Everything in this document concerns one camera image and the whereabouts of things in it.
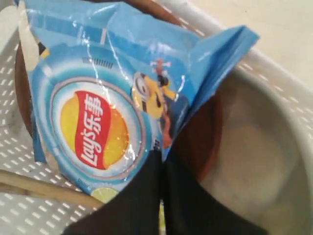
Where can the blue Lays chips bag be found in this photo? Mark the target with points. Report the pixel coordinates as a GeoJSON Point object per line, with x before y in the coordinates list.
{"type": "Point", "coordinates": [110, 98]}

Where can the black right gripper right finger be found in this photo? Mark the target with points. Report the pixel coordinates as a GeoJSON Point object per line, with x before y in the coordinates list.
{"type": "Point", "coordinates": [190, 210]}

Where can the brown round plate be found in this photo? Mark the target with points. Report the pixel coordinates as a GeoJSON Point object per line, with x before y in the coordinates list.
{"type": "Point", "coordinates": [200, 142]}

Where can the brown wooden chopstick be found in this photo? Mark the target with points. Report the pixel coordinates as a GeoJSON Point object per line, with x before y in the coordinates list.
{"type": "Point", "coordinates": [4, 188]}
{"type": "Point", "coordinates": [44, 190]}

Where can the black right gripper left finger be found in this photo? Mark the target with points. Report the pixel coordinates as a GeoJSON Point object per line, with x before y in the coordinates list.
{"type": "Point", "coordinates": [134, 211]}

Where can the white floral ceramic bowl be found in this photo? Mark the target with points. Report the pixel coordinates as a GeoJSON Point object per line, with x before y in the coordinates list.
{"type": "Point", "coordinates": [259, 173]}

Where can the white plastic perforated basket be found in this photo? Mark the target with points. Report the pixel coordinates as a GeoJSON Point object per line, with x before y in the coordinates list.
{"type": "Point", "coordinates": [21, 215]}

